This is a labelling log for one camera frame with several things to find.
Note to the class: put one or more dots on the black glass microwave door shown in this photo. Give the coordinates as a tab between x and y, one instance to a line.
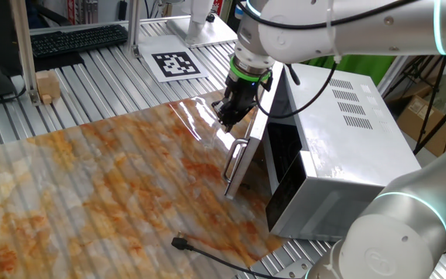
257	129

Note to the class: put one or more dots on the brown cardboard box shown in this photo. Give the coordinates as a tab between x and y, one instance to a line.
428	124

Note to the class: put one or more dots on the small wooden block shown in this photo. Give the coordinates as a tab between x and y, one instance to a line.
47	99

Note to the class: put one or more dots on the black white fiducial marker sheet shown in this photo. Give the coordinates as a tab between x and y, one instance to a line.
174	58

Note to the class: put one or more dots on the white robot pedestal with plate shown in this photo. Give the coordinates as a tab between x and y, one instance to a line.
203	29

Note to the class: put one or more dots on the silver microwave body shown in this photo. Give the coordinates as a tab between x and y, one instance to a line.
339	155

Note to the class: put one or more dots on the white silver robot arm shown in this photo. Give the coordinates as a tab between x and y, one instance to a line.
366	33

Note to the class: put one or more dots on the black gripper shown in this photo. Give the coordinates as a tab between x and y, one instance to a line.
244	95

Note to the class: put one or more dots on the black computer keyboard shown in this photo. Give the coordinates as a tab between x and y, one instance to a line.
77	38

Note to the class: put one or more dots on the marble pattern table mat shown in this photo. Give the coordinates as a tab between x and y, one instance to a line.
103	193

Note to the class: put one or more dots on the white zip tie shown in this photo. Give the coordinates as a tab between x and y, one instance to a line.
333	35

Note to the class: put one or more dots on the black tripod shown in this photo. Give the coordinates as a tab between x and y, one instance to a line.
440	116

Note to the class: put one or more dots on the aluminium frame post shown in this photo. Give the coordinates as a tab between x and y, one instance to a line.
134	27
25	50

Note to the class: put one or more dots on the large wooden block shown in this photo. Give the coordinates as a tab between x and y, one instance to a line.
48	83

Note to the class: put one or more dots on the green cloth screen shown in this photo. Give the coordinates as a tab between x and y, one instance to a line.
354	66

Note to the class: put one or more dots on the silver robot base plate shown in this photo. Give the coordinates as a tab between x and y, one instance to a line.
294	269

